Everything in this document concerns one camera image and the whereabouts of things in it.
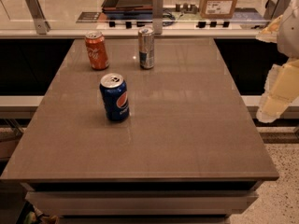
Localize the metal railing post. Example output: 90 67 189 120
263 0 291 21
152 0 164 35
25 0 50 35

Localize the left metal railing post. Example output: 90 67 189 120
25 0 50 35

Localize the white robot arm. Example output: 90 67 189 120
256 0 299 123

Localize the blue pepsi can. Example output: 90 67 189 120
99 73 129 121

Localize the glass railing panel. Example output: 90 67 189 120
1 0 267 31

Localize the cardboard box with label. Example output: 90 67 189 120
200 0 237 19

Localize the orange coke can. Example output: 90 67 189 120
85 31 109 70

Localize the middle metal railing post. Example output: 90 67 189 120
152 0 164 35

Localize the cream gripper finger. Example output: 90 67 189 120
256 15 282 43
256 59 299 123

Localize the white drawer front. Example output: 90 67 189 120
26 190 258 216

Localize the silver energy drink can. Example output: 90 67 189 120
138 27 154 69

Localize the right metal railing post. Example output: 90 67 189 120
263 0 291 21

